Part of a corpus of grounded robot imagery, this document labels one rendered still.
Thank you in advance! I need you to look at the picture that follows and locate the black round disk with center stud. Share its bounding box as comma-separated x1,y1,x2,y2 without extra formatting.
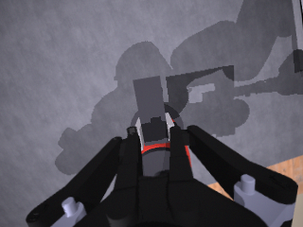
130,104,184,130

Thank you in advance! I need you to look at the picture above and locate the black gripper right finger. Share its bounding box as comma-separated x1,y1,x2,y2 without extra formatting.
165,113,298,227

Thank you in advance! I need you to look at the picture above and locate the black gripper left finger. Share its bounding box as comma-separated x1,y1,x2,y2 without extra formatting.
26,117,144,227

